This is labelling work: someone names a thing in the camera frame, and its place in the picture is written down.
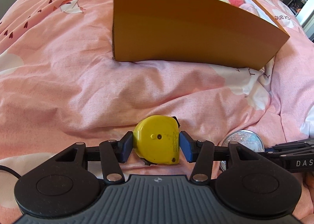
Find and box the orange cardboard box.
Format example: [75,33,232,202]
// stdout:
[112,0,289,70]

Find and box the person's right hand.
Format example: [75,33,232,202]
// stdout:
[304,172,314,188]

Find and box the black cable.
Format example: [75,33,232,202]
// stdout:
[0,164,22,180]

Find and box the pink fabric pouch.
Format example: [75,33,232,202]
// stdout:
[239,3,260,17]

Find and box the yellow tape measure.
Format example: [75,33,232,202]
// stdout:
[133,115,180,165]

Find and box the round glitter compact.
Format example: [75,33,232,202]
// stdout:
[219,129,266,172]

